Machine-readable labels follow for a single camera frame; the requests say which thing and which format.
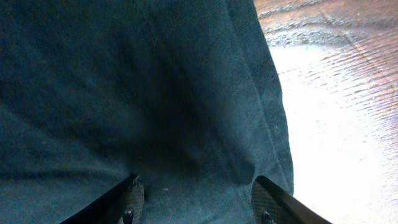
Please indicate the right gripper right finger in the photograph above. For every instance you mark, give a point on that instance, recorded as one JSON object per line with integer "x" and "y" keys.
{"x": 273, "y": 205}

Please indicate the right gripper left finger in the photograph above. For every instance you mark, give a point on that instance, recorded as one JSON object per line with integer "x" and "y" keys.
{"x": 122, "y": 204}

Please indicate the dark green t-shirt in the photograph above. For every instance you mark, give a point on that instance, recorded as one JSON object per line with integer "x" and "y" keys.
{"x": 184, "y": 94}

